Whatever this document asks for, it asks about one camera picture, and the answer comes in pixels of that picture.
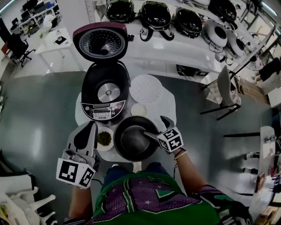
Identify office desks with monitors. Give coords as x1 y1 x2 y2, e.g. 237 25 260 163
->
10 0 60 31

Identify maroon rice cooker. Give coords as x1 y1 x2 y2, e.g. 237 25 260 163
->
72 22 131 121

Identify purple and green jersey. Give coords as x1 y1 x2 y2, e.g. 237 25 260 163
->
63 171 253 225

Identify wooden pallet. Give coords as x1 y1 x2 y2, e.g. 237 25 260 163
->
234 76 270 104

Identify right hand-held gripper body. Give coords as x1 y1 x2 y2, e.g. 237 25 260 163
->
156 127 184 153

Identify white table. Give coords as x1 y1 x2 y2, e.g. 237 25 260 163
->
35 28 74 73

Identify white plate of green beans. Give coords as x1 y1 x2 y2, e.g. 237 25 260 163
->
96 127 115 152

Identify small white bowl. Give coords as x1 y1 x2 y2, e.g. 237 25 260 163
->
130 103 148 116

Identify white metal shelf rack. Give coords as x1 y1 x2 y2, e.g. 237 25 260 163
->
85 0 275 77

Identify dark red book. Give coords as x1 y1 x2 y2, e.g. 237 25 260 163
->
254 172 266 193

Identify dark pot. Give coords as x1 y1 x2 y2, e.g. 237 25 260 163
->
113 116 160 163

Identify marble table with black legs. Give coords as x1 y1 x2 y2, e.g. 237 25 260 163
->
223 125 281 220

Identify beaded bracelets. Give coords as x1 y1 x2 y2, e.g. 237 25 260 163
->
173 147 187 160

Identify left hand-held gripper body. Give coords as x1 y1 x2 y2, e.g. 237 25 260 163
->
56 149 101 189

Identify black tripod with camera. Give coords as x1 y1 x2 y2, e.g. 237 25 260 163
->
228 54 257 76

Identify black office chair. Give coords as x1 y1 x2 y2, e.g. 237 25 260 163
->
6 33 36 68

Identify person's left forearm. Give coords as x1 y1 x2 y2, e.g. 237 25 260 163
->
68 185 94 220

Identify grey chair with black legs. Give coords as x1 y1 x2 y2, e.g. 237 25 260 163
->
199 65 242 121

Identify person's right forearm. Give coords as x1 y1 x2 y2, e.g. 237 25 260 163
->
173 149 211 194

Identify dark blue shorts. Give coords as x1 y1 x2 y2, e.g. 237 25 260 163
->
103 162 176 189

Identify black equipment box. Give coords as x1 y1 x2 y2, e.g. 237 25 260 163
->
176 64 209 77

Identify white perforated steamer tray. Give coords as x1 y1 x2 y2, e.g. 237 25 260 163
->
129 74 164 105

